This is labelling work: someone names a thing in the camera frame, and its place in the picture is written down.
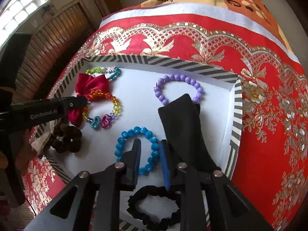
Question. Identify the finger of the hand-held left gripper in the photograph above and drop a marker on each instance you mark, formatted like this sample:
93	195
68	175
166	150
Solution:
72	104

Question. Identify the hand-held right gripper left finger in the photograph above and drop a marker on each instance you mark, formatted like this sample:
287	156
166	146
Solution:
137	158

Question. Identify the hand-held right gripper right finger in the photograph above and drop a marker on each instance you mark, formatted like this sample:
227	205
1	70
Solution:
166	168

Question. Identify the red velvet bow scrunchie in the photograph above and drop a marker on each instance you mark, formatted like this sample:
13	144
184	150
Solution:
89	84

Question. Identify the brown scrunchie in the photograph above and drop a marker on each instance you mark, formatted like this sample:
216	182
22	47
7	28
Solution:
72	134

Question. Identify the black scrunchie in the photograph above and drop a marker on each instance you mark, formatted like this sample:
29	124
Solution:
134	201

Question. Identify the black cloth pouch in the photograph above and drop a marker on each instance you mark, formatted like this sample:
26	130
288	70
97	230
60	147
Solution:
187	125

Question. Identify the striped cardboard box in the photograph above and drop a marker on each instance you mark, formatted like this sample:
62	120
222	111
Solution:
211	115

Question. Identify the person's left hand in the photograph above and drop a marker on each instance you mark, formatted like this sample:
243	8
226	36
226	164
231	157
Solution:
24	156

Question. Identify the wooden shutter door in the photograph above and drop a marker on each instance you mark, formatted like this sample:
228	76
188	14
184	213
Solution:
48	53

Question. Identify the red gold floral tablecloth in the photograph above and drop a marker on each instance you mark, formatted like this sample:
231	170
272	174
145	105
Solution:
264	149

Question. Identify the bright window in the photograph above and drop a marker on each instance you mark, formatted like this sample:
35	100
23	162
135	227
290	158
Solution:
24	7

